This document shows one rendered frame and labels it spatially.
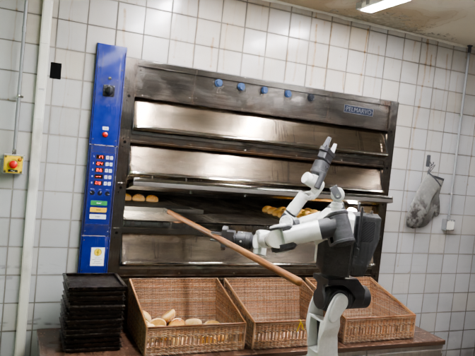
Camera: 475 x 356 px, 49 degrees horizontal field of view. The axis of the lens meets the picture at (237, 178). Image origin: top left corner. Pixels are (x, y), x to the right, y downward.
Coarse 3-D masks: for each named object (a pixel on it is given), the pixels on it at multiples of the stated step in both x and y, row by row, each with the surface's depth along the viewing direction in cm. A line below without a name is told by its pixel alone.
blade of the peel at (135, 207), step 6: (126, 204) 371; (132, 204) 374; (138, 204) 378; (144, 204) 381; (138, 210) 345; (144, 210) 347; (150, 210) 348; (156, 210) 350; (162, 210) 352; (174, 210) 355; (180, 210) 357; (186, 210) 359; (192, 210) 360; (198, 210) 362
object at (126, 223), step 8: (128, 224) 299; (136, 224) 301; (144, 224) 303; (152, 224) 305; (160, 224) 307; (168, 224) 309; (176, 224) 310; (184, 224) 313; (200, 224) 317; (208, 224) 319; (216, 224) 322; (224, 224) 325; (232, 224) 329; (240, 224) 333
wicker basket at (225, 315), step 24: (144, 288) 302; (168, 288) 307; (192, 288) 313; (216, 288) 319; (192, 312) 311; (216, 312) 317; (144, 336) 260; (168, 336) 262; (192, 336) 268; (216, 336) 273; (240, 336) 279
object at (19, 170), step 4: (4, 156) 263; (8, 156) 264; (12, 156) 265; (16, 156) 266; (20, 156) 266; (24, 156) 268; (4, 160) 263; (8, 160) 264; (12, 160) 265; (16, 160) 266; (4, 164) 264; (8, 164) 264; (20, 164) 267; (4, 168) 264; (8, 168) 265; (12, 168) 265; (16, 168) 266; (20, 168) 267; (4, 172) 264; (8, 172) 265; (12, 172) 265; (16, 172) 266; (20, 172) 267
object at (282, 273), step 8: (176, 216) 325; (192, 224) 296; (208, 232) 273; (216, 240) 262; (224, 240) 253; (232, 248) 243; (240, 248) 236; (248, 256) 226; (256, 256) 221; (264, 264) 212; (272, 264) 208; (280, 272) 200; (288, 272) 197; (288, 280) 194; (296, 280) 189
